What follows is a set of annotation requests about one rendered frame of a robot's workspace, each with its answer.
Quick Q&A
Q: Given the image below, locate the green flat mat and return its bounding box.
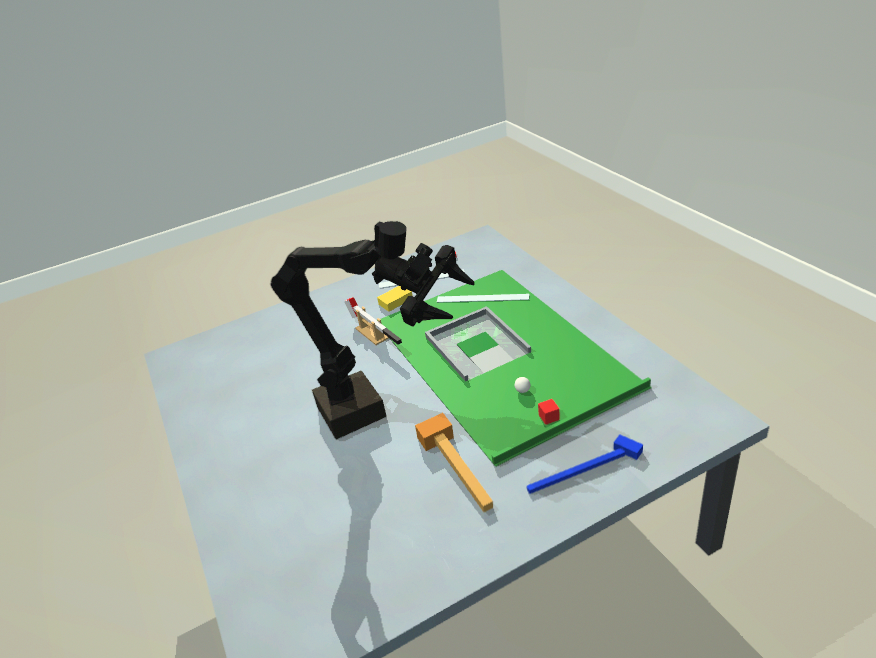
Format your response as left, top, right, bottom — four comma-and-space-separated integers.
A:
380, 270, 642, 464

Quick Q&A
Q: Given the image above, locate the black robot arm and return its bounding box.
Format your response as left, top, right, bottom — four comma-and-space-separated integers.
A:
271, 221, 433, 405

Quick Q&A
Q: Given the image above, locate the red cube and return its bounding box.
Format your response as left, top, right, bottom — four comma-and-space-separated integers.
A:
538, 399, 560, 425

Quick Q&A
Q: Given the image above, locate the yellow block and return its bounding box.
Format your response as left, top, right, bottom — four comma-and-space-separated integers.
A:
377, 286, 413, 312

